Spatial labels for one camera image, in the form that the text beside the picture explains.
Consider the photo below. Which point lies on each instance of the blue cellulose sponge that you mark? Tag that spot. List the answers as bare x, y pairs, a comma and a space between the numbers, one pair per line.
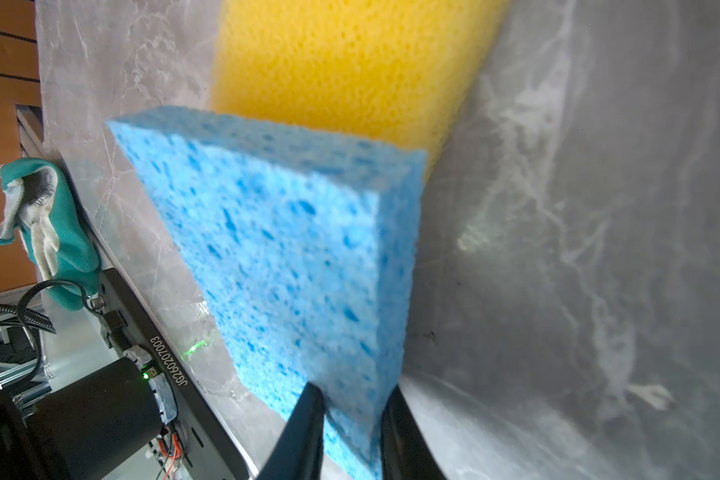
303, 243

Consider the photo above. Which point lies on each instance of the small orange-yellow sponge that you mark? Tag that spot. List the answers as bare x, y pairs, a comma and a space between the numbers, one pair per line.
394, 71

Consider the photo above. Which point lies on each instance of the aluminium front rail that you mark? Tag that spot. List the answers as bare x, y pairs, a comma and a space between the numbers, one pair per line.
195, 439

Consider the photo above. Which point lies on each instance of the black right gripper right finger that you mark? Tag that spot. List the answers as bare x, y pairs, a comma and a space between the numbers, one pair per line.
404, 452

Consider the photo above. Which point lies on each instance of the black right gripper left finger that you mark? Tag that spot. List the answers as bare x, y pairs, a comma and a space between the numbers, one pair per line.
298, 454

